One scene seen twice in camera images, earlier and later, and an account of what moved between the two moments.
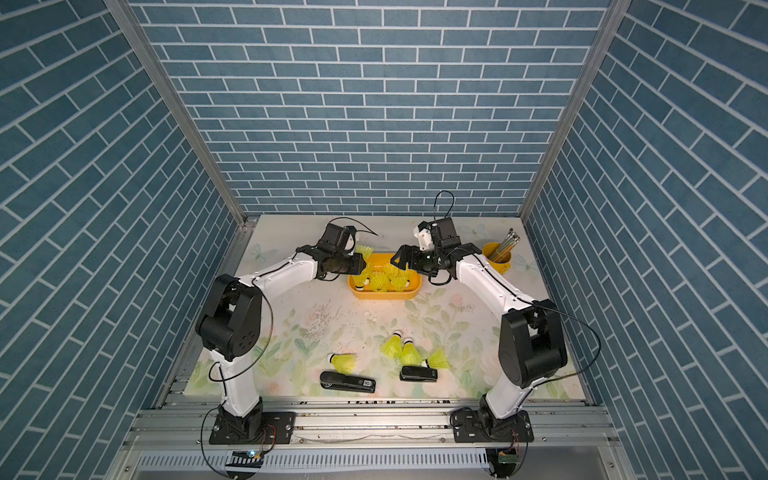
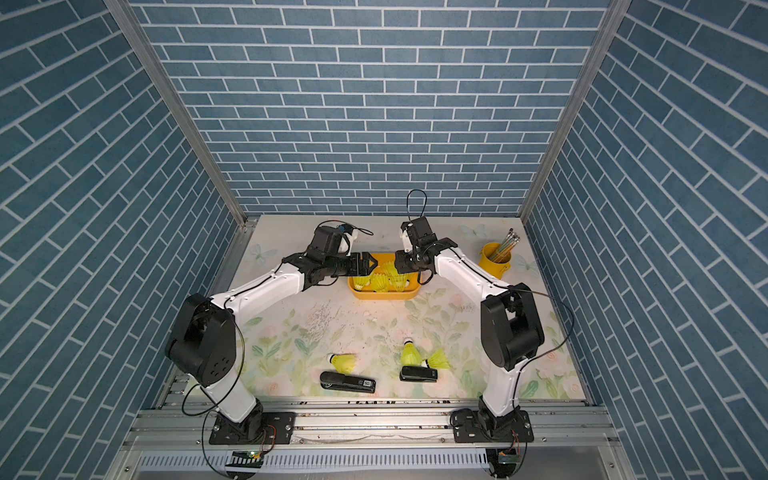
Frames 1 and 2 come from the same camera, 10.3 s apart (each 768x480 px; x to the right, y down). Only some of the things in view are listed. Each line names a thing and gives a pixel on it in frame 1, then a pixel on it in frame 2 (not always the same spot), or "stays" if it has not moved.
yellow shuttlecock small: x=394 y=346 → x=390 y=271
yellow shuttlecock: x=379 y=280 stays
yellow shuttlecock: x=359 y=280 stays
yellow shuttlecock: x=399 y=281 stays
